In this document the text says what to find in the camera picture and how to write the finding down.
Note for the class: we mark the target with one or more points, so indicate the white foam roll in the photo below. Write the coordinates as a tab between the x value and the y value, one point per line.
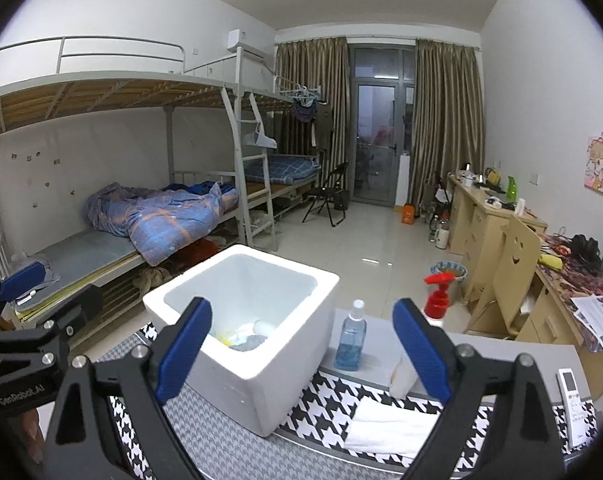
256	328

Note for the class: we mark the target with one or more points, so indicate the white air conditioner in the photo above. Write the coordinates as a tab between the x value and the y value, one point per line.
237	39

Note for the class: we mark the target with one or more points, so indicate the brown curtain left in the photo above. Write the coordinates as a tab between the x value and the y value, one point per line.
315	74

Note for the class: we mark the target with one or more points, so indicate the white towel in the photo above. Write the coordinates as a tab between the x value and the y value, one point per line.
377	428

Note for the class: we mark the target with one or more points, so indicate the white styrofoam box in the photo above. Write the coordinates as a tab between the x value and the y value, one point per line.
271	322

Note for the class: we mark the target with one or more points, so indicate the blue rimmed trash bin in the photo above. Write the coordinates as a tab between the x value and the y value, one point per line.
451	267

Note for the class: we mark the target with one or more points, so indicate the wooden smiley chair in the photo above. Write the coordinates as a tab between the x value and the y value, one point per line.
498	312

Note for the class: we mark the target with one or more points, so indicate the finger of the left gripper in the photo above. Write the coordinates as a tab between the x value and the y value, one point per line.
71	316
19	283

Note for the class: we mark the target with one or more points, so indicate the anime girl poster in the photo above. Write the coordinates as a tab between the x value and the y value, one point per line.
594	164

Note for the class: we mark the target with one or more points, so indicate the orange bag on floor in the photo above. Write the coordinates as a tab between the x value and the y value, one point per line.
408	214

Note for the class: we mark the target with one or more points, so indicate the far wooden desk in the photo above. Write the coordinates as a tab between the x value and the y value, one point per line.
477	232

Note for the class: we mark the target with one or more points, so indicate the yellow sponge cloth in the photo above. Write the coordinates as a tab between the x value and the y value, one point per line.
228	338

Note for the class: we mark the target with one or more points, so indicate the black folding chair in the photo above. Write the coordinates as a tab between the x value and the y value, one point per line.
331	196

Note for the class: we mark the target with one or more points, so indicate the wooden desk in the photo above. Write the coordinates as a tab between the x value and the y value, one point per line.
553	318
477	232

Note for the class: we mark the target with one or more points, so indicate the white papers on desk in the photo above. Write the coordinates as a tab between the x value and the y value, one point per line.
589	312

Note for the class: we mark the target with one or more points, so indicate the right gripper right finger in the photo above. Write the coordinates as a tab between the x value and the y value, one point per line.
522	441

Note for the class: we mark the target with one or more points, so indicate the grey sock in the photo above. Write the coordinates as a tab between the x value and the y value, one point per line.
246	342

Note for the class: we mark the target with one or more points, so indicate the white remote control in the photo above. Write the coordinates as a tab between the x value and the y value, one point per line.
576	416

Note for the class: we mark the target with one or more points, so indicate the blue spray bottle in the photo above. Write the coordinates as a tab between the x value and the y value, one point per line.
350	344

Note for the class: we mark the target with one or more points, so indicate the blue plaid quilt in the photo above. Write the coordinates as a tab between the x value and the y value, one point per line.
159	223

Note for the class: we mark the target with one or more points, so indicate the green spray bottle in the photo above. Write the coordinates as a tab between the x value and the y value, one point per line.
511	189

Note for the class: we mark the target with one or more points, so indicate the glass balcony door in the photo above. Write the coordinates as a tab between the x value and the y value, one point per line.
382	95

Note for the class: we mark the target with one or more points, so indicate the metal bunk bed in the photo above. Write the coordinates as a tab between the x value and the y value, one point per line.
66	135

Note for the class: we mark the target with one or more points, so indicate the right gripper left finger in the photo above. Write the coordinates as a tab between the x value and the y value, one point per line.
83	441

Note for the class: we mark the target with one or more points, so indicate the white red pump bottle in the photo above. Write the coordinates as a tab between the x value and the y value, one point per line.
419	331

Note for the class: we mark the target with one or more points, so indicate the person left hand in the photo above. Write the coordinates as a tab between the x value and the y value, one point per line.
30	441

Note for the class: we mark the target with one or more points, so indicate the houndstooth table mat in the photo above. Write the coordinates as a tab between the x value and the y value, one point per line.
310	443

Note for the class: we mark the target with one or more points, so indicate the brown curtain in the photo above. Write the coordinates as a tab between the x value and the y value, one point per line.
448	114
315	74

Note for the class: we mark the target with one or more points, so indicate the brown curtain right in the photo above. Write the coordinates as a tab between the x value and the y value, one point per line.
448	114

